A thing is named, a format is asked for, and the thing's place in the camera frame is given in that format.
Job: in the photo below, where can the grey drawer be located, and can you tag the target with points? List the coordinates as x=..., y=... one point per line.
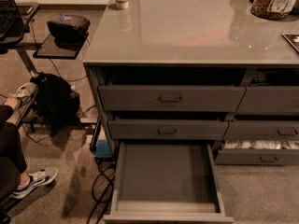
x=170, y=98
x=270, y=99
x=180, y=129
x=257, y=152
x=262, y=130
x=166, y=184

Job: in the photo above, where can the grey drawer cabinet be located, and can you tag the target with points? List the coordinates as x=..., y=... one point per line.
x=190, y=42

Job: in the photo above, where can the blue box on floor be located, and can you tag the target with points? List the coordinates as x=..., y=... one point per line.
x=102, y=150

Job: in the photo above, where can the black backpack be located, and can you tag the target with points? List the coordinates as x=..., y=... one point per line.
x=57, y=103

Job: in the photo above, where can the black headset device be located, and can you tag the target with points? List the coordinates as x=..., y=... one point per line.
x=68, y=28

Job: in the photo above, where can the dark side shelf tray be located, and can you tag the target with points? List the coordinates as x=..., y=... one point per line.
x=52, y=48

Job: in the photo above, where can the grey raised sneaker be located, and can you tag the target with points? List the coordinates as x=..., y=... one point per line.
x=24, y=94

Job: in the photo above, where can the grey sneaker on floor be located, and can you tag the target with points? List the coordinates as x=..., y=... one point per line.
x=37, y=179

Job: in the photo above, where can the person leg black trousers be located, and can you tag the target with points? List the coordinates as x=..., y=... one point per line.
x=13, y=165

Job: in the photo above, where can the glass jar of nuts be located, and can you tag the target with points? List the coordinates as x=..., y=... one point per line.
x=272, y=9

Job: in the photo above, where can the black laptop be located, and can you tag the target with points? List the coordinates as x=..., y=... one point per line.
x=8, y=14

